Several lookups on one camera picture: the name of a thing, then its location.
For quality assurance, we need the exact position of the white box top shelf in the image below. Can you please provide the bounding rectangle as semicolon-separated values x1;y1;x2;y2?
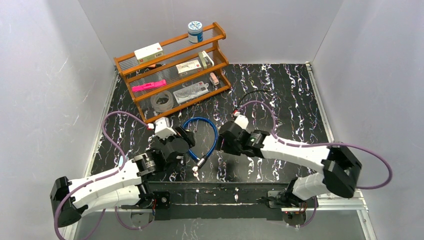
134;42;164;64

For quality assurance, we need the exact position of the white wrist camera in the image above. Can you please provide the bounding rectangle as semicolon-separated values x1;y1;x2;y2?
233;110;249;130
147;117;177;140

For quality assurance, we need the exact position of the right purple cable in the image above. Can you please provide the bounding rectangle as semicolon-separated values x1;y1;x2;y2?
233;100;393;190

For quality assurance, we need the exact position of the white box shelf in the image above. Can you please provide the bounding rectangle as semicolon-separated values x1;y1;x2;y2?
134;42;164;64
176;59;203;77

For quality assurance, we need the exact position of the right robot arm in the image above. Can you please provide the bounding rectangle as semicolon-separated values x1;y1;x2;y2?
216;121;362;202

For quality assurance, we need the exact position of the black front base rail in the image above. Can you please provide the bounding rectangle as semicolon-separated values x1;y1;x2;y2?
112;180;332;222

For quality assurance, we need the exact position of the white box middle shelf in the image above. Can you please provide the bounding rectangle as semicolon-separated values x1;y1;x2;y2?
176;59;203;77

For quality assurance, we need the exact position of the packaged item bottom shelf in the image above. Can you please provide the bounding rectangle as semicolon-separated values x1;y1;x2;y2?
173;81;209;104

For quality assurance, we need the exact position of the black cable padlock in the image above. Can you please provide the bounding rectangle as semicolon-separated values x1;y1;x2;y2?
236;90;273;107

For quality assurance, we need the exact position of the blue cable bike lock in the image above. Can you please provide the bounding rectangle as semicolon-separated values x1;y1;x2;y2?
182;117;219;170

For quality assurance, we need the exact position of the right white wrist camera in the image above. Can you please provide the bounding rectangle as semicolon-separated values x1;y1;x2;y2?
233;110;249;130

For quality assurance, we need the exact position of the purple cable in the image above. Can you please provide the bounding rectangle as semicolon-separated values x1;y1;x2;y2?
53;110;157;240
233;100;393;190

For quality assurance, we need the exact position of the blue lidded jar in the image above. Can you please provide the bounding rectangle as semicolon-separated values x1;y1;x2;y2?
187;21;203;44

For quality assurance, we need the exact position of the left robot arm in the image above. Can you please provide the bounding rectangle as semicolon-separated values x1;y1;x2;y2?
50;126;196;228

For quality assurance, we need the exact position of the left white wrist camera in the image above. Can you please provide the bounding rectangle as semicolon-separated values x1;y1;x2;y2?
147;117;177;140

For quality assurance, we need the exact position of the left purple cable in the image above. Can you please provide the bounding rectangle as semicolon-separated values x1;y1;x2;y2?
53;110;157;240

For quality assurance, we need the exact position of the orange wooden shelf rack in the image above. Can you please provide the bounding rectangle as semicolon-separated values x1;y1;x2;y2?
113;22;231;123

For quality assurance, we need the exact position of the clear tape roll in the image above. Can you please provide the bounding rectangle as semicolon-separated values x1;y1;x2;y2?
150;90;174;113

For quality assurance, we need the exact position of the pink plastic tool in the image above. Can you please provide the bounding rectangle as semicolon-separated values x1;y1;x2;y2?
131;79;167;92

